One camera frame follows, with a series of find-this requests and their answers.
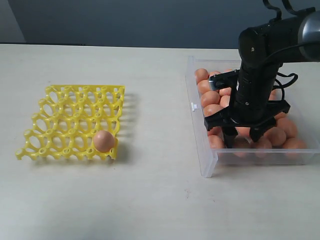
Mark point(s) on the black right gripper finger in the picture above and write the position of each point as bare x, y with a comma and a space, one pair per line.
257, 132
229, 135

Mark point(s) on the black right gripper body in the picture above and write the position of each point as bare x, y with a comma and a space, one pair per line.
243, 116

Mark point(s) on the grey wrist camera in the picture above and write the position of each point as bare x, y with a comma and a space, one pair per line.
224, 80

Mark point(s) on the yellow plastic egg tray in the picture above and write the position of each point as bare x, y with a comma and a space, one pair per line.
68, 118

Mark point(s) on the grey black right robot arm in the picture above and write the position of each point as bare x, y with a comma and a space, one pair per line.
263, 50

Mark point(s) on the clear plastic bin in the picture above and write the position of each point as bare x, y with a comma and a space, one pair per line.
211, 158

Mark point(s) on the brown egg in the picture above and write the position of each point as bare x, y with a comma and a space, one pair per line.
225, 91
293, 143
214, 73
224, 101
211, 109
262, 143
216, 142
288, 126
203, 86
201, 74
241, 143
276, 136
209, 97
103, 141
280, 115

